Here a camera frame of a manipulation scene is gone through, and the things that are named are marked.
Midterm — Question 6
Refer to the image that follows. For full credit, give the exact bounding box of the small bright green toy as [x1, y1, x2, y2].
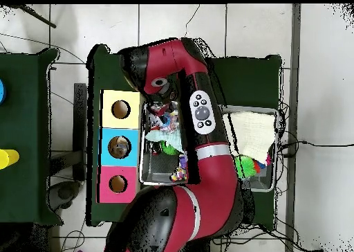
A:
[160, 140, 181, 156]

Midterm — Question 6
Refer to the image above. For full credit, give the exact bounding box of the thin dark cable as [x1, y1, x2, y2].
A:
[183, 3, 201, 39]

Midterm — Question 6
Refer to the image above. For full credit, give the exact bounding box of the yellow cylinder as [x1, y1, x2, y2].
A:
[0, 148, 20, 170]

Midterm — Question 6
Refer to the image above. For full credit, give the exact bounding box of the crumpled colourful dotted paper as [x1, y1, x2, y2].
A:
[158, 111, 180, 132]

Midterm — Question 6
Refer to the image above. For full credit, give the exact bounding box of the grey round base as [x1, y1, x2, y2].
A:
[48, 180, 82, 210]

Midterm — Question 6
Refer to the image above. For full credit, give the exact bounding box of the black power cable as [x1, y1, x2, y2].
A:
[279, 139, 354, 159]

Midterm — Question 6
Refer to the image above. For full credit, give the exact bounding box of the crushed black can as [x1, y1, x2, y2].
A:
[150, 141, 162, 156]

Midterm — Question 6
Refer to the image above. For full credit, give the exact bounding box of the mint green cloth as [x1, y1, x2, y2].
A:
[145, 129, 185, 153]

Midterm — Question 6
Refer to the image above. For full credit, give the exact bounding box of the dark rod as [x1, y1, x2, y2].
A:
[10, 3, 57, 29]

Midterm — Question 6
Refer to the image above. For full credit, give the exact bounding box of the shallow mesh bin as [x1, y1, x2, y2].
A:
[138, 100, 281, 193]

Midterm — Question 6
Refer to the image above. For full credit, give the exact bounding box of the wooden box with three holes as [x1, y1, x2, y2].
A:
[95, 89, 145, 204]

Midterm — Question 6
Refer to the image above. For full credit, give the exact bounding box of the blue disc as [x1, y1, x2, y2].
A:
[0, 78, 7, 105]

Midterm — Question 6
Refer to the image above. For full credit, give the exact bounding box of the cream knitted cloth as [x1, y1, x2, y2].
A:
[229, 111, 277, 164]

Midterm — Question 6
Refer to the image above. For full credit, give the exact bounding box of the green spiky puffer toy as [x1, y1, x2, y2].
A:
[234, 155, 258, 179]

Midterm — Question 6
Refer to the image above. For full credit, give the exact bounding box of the dark green side table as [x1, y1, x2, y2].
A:
[0, 46, 64, 226]

